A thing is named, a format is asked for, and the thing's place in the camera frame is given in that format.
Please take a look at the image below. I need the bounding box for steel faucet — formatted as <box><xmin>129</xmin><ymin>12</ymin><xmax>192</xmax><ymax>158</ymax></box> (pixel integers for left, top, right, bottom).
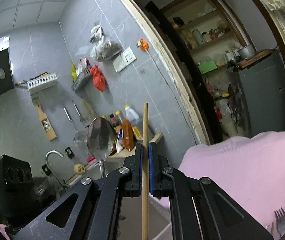
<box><xmin>46</xmin><ymin>150</ymin><xmax>69</xmax><ymax>188</ymax></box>

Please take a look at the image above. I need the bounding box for pink tablecloth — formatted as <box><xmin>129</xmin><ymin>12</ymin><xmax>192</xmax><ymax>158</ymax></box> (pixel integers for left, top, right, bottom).
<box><xmin>157</xmin><ymin>128</ymin><xmax>285</xmax><ymax>240</ymax></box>

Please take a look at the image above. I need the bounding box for steel pot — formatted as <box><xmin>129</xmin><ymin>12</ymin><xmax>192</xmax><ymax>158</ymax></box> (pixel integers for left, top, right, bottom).
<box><xmin>238</xmin><ymin>44</ymin><xmax>256</xmax><ymax>60</ymax></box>

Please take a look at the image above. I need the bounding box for white wall basket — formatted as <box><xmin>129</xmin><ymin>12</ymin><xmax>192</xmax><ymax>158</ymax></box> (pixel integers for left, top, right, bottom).
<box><xmin>27</xmin><ymin>73</ymin><xmax>57</xmax><ymax>95</ymax></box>

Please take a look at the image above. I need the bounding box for grey wall shelf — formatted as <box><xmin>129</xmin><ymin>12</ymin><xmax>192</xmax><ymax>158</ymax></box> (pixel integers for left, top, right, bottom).
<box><xmin>72</xmin><ymin>66</ymin><xmax>92</xmax><ymax>92</ymax></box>

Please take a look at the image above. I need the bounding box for hanging steel spatula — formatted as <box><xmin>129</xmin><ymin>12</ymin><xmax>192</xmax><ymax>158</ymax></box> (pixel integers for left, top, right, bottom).
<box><xmin>73</xmin><ymin>101</ymin><xmax>86</xmax><ymax>124</ymax></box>

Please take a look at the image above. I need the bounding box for large oil jug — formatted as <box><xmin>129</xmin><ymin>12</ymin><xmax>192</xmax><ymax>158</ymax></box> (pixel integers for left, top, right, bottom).
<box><xmin>124</xmin><ymin>105</ymin><xmax>140</xmax><ymax>126</ymax></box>

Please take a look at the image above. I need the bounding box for large steel spoon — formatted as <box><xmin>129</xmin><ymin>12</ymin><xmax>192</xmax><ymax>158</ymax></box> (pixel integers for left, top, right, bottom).
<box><xmin>87</xmin><ymin>117</ymin><xmax>115</xmax><ymax>178</ymax></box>

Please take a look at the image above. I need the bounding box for wooden storage shelf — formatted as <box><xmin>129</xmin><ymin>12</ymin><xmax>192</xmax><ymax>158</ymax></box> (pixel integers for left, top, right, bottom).
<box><xmin>161</xmin><ymin>0</ymin><xmax>252</xmax><ymax>72</ymax></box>

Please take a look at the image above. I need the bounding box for orange sauce pouch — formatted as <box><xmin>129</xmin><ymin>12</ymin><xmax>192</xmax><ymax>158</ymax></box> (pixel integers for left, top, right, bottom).
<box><xmin>122</xmin><ymin>119</ymin><xmax>134</xmax><ymax>151</ymax></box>

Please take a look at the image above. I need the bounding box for grey cabinet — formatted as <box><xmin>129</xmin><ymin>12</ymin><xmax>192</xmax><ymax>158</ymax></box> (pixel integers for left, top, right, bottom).
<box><xmin>227</xmin><ymin>52</ymin><xmax>285</xmax><ymax>138</ymax></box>

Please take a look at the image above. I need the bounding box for red plastic bag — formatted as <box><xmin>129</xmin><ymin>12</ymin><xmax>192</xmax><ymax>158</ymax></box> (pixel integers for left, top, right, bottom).
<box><xmin>89</xmin><ymin>65</ymin><xmax>106</xmax><ymax>92</ymax></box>

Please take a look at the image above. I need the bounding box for steel strainer ladle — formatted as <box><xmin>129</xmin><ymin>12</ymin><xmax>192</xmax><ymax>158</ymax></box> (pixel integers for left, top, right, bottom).
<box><xmin>63</xmin><ymin>106</ymin><xmax>87</xmax><ymax>145</ymax></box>

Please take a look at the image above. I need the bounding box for wooden grater paddle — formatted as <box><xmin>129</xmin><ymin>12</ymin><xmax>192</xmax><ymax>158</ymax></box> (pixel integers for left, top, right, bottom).
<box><xmin>32</xmin><ymin>96</ymin><xmax>57</xmax><ymax>141</ymax></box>

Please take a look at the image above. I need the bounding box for white wall socket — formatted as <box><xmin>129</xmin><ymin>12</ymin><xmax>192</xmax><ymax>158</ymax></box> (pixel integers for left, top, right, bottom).
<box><xmin>113</xmin><ymin>47</ymin><xmax>137</xmax><ymax>73</ymax></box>

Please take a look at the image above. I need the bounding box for wooden chopstick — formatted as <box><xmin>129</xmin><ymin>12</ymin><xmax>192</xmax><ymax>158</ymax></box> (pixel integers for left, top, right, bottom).
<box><xmin>142</xmin><ymin>103</ymin><xmax>149</xmax><ymax>240</ymax></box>

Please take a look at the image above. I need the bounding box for green box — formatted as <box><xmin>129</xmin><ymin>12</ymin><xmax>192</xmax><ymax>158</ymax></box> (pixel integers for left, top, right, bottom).
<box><xmin>198</xmin><ymin>60</ymin><xmax>217</xmax><ymax>74</ymax></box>

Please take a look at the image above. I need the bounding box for white perforated utensil holder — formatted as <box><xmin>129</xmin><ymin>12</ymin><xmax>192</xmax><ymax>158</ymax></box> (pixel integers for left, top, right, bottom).
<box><xmin>118</xmin><ymin>196</ymin><xmax>172</xmax><ymax>239</ymax></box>

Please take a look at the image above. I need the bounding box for clear bag of dried goods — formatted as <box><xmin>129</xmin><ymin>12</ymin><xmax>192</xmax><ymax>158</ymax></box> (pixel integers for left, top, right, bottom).
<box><xmin>89</xmin><ymin>24</ymin><xmax>122</xmax><ymax>62</ymax></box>

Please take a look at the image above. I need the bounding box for steel fork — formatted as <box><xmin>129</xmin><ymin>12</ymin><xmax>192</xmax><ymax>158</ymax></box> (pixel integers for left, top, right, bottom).
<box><xmin>274</xmin><ymin>207</ymin><xmax>285</xmax><ymax>238</ymax></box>

